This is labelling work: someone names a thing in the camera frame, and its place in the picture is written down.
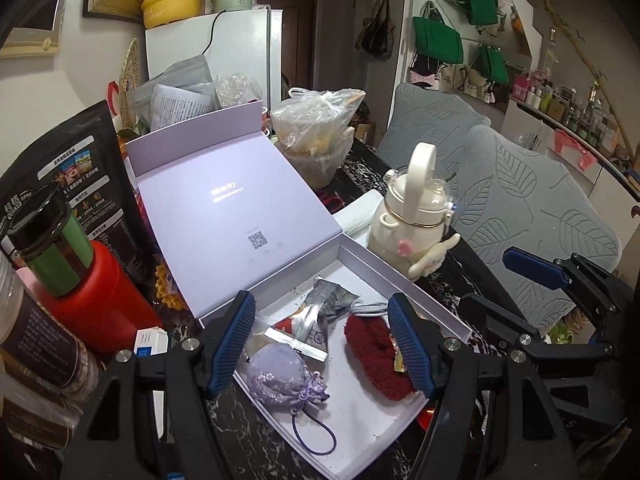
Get jar with green label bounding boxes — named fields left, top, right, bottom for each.
left=6, top=183, right=96, bottom=297

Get white refrigerator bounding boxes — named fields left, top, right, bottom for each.
left=144, top=5, right=285, bottom=112

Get yellow bumpy item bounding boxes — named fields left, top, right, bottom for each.
left=152, top=260, right=194, bottom=314

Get white cable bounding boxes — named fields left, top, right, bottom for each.
left=350, top=302, right=392, bottom=318

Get silver foil packet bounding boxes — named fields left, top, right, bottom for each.
left=265, top=280, right=362, bottom=362

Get cardboard box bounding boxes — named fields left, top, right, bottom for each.
left=350, top=122, right=379, bottom=147

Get white plastic bag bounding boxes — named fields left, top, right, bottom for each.
left=332, top=190, right=386, bottom=239

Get yellow cooking pot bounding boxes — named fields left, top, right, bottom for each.
left=140, top=0, right=239, bottom=30

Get blue white small box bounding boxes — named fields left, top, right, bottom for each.
left=133, top=326, right=170, bottom=362

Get lilac gift box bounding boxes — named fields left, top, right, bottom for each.
left=123, top=100, right=474, bottom=479

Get beige handbags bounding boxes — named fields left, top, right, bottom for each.
left=407, top=57, right=506, bottom=106

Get white printed paper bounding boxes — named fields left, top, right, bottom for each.
left=150, top=84, right=212, bottom=132

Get small green tote bag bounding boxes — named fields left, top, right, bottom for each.
left=475, top=45, right=510, bottom=84

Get clear plastic food bag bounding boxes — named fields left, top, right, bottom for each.
left=270, top=87, right=367, bottom=189

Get white counter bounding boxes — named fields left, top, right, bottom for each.
left=500, top=99, right=640, bottom=202

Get brown door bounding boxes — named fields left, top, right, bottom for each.
left=260, top=0, right=319, bottom=102

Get crumpled clear plastic bag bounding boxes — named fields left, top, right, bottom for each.
left=215, top=72, right=264, bottom=112

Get woven round fan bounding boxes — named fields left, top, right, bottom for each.
left=120, top=37, right=142, bottom=132

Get pink plastic bag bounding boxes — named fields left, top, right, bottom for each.
left=552, top=129, right=599, bottom=171

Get black power cable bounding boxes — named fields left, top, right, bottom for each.
left=202, top=10, right=227, bottom=57

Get lilac embroidered drawstring pouch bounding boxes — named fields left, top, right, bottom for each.
left=247, top=342, right=337, bottom=457

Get dark red fluffy scrunchie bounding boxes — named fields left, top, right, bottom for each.
left=344, top=312, right=419, bottom=402

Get dark hanging bag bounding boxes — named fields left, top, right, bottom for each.
left=355, top=0, right=396, bottom=59

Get row of cosmetic bottles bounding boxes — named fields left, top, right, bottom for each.
left=510, top=70, right=632, bottom=157

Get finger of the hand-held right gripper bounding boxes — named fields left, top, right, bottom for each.
left=501, top=246, right=634, bottom=322
left=457, top=292, right=617, bottom=364

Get black snack bag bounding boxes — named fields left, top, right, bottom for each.
left=0, top=100, right=157, bottom=292

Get large green tote bag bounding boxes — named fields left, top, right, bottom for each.
left=412, top=2, right=464, bottom=66

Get grey mailer bag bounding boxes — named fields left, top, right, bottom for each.
left=127, top=52, right=217, bottom=134

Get white cartoon water bottle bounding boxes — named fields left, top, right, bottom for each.
left=367, top=142, right=462, bottom=282

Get clear jar dark label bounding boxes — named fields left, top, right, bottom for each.
left=0, top=255, right=102, bottom=402

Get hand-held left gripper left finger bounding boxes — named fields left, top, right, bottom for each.
left=60, top=290, right=258, bottom=480

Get grey leaf pattern cushion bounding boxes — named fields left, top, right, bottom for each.
left=444, top=125, right=624, bottom=334
left=377, top=82, right=491, bottom=167

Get bamboo pole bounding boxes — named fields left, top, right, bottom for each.
left=536, top=0, right=637, bottom=162

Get red plastic container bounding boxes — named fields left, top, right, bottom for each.
left=34, top=240, right=164, bottom=349

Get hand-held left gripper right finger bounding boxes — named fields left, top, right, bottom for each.
left=387, top=292, right=586, bottom=480

